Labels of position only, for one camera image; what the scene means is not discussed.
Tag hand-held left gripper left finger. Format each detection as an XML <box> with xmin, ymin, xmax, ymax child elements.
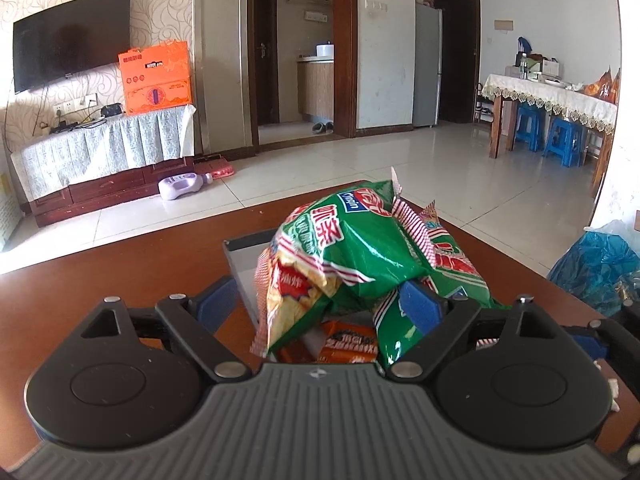
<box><xmin>75</xmin><ymin>276</ymin><xmax>251</xmax><ymax>380</ymax></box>

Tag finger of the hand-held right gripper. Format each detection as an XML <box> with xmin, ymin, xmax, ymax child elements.
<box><xmin>562</xmin><ymin>317</ymin><xmax>640</xmax><ymax>378</ymax></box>

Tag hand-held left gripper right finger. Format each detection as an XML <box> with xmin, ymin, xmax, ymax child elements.
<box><xmin>390</xmin><ymin>280</ymin><xmax>556</xmax><ymax>380</ymax></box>

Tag grey cardboard box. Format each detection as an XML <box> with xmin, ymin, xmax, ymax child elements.
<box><xmin>222</xmin><ymin>231</ymin><xmax>331</xmax><ymax>363</ymax></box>

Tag green chips bag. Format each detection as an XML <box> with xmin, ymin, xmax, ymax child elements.
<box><xmin>250</xmin><ymin>180</ymin><xmax>436</xmax><ymax>358</ymax></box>
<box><xmin>372</xmin><ymin>200</ymin><xmax>508</xmax><ymax>368</ymax></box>

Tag orange-red snack packet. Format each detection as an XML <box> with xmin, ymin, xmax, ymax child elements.
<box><xmin>320</xmin><ymin>320</ymin><xmax>380</xmax><ymax>365</ymax></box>

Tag blue plastic bag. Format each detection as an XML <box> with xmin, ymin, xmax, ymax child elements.
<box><xmin>547</xmin><ymin>220</ymin><xmax>640</xmax><ymax>318</ymax></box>

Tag purple detergent bottle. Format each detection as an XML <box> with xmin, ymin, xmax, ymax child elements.
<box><xmin>158</xmin><ymin>172</ymin><xmax>213</xmax><ymax>202</ymax></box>

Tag red flat floor object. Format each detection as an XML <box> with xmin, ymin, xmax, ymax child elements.
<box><xmin>194</xmin><ymin>157</ymin><xmax>236</xmax><ymax>179</ymax></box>

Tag dark wooden television cabinet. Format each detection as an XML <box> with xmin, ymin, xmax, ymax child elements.
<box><xmin>30</xmin><ymin>157</ymin><xmax>196</xmax><ymax>228</ymax></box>

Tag pale patterned tablecloth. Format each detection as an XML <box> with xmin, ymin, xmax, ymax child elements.
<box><xmin>11</xmin><ymin>104</ymin><xmax>197</xmax><ymax>201</ymax></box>

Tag blue plastic stool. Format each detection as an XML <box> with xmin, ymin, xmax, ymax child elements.
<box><xmin>542</xmin><ymin>117</ymin><xmax>588</xmax><ymax>168</ymax></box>
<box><xmin>510</xmin><ymin>105</ymin><xmax>546</xmax><ymax>152</ymax></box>

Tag shoe rack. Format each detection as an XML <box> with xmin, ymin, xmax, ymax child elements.
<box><xmin>472</xmin><ymin>85</ymin><xmax>496</xmax><ymax>123</ymax></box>

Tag orange gift box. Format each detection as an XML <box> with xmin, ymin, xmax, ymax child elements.
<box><xmin>118</xmin><ymin>41</ymin><xmax>193</xmax><ymax>116</ymax></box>

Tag wooden kitchen cabinet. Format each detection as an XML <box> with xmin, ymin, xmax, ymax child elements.
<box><xmin>297</xmin><ymin>57</ymin><xmax>335</xmax><ymax>122</ymax></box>

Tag silver refrigerator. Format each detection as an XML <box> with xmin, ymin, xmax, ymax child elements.
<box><xmin>414</xmin><ymin>2</ymin><xmax>443</xmax><ymax>128</ymax></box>

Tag dining table with lace cloth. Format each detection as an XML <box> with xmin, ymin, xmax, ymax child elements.
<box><xmin>480</xmin><ymin>74</ymin><xmax>619</xmax><ymax>186</ymax></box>

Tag dark doorway door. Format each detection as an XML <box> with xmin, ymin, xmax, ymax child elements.
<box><xmin>435</xmin><ymin>0</ymin><xmax>482</xmax><ymax>123</ymax></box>

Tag orange snack bags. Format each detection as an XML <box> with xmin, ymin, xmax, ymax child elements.
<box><xmin>585</xmin><ymin>67</ymin><xmax>621</xmax><ymax>106</ymax></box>

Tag dark wooden door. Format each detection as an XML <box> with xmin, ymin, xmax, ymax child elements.
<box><xmin>252</xmin><ymin>0</ymin><xmax>280</xmax><ymax>126</ymax></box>

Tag black flat television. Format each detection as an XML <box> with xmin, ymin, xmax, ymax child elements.
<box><xmin>12</xmin><ymin>0</ymin><xmax>132</xmax><ymax>95</ymax></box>

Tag white wall sockets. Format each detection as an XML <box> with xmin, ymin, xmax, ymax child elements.
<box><xmin>54</xmin><ymin>92</ymin><xmax>98</xmax><ymax>113</ymax></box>

